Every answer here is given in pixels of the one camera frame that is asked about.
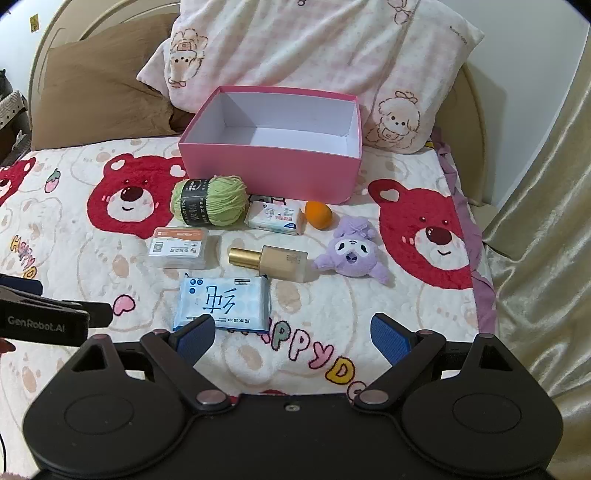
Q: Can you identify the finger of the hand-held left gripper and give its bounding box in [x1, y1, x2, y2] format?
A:
[60, 300, 114, 329]
[0, 274, 44, 295]

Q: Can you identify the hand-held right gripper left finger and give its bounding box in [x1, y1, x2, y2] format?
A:
[69, 315, 232, 414]

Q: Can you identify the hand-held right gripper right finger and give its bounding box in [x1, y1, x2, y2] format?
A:
[353, 313, 525, 411]

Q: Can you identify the blue wet wipes pack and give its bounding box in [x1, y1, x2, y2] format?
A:
[173, 273, 272, 334]

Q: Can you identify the purple plush toy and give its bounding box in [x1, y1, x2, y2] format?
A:
[314, 217, 391, 283]

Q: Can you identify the gold-capped foundation bottle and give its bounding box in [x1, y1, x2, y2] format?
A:
[228, 244, 309, 283]

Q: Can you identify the green yarn ball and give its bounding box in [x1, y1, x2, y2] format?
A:
[171, 174, 249, 228]

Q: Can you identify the orange makeup sponge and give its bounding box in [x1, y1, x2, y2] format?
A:
[305, 200, 333, 229]

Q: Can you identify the pink cardboard box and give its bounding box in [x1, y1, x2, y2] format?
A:
[178, 85, 363, 205]

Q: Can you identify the red bear printed blanket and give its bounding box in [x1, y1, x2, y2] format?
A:
[0, 136, 488, 416]

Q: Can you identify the clear plastic swab box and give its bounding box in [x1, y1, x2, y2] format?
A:
[148, 226, 211, 270]

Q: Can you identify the purple bed sheet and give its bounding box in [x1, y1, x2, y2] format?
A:
[429, 129, 498, 342]

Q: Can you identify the white tissue pack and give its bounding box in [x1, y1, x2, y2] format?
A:
[245, 199, 308, 237]

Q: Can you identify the white patterned basket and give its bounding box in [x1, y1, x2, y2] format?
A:
[0, 90, 28, 131]

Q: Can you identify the beige curtain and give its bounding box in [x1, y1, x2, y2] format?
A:
[480, 23, 591, 398]

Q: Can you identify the brown pillow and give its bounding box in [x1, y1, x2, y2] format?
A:
[30, 14, 192, 151]

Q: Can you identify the pink cartoon print pillow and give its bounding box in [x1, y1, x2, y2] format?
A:
[136, 0, 485, 155]

